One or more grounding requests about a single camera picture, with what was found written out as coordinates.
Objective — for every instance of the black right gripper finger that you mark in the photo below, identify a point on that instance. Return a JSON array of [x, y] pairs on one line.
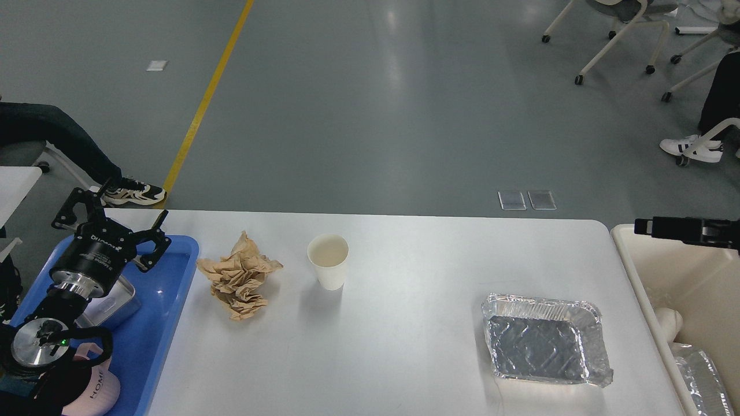
[[701, 232]]

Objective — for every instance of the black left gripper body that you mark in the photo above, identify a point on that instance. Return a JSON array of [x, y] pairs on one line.
[[94, 260]]

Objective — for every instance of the steel rectangular container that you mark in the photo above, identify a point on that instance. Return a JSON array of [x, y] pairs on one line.
[[112, 310]]

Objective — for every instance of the pink mug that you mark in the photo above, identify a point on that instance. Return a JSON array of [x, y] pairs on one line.
[[91, 391]]

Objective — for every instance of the aluminium foil tray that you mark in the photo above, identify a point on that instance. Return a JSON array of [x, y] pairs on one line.
[[546, 340]]

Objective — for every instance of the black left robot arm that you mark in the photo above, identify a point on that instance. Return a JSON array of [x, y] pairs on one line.
[[48, 347]]

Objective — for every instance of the beige plastic bin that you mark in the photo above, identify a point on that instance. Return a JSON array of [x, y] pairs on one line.
[[701, 284]]

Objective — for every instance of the white side table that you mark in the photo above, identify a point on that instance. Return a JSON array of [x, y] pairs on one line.
[[16, 183]]

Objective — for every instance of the white chair left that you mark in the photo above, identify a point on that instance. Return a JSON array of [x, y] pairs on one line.
[[29, 153]]

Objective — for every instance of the white chair near sneaker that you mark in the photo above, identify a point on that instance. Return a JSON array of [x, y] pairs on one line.
[[689, 153]]

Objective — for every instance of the blue plastic tray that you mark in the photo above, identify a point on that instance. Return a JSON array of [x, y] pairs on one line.
[[141, 343]]

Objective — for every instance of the crumpled brown paper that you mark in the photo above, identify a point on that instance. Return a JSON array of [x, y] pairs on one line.
[[235, 278]]

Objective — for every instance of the person leg with sneaker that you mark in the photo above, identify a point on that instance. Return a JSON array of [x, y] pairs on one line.
[[721, 104]]

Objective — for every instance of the floor socket plate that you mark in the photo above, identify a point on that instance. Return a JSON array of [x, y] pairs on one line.
[[541, 200], [512, 200]]

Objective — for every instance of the white paper cup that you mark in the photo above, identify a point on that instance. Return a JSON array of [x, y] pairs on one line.
[[328, 254]]

